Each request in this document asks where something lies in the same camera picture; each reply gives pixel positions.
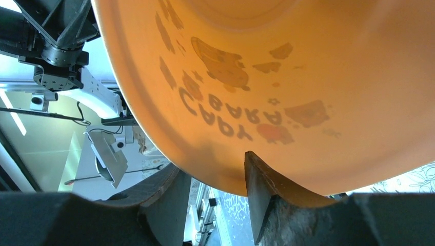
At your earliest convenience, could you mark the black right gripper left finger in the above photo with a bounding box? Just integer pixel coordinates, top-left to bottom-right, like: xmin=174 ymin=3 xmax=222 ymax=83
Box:
xmin=1 ymin=164 xmax=191 ymax=245

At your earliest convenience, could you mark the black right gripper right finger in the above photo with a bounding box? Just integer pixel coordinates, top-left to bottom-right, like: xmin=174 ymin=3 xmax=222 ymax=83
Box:
xmin=244 ymin=151 xmax=434 ymax=245

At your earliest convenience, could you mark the orange bucket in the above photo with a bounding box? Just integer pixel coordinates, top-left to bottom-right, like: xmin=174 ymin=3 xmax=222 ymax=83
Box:
xmin=92 ymin=1 xmax=434 ymax=196

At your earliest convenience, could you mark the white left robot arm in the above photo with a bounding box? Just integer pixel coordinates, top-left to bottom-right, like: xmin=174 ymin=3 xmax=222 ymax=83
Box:
xmin=1 ymin=1 xmax=137 ymax=126

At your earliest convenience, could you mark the floral patterned table mat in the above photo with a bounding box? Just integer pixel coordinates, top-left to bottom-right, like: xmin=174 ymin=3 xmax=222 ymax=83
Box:
xmin=346 ymin=162 xmax=434 ymax=195

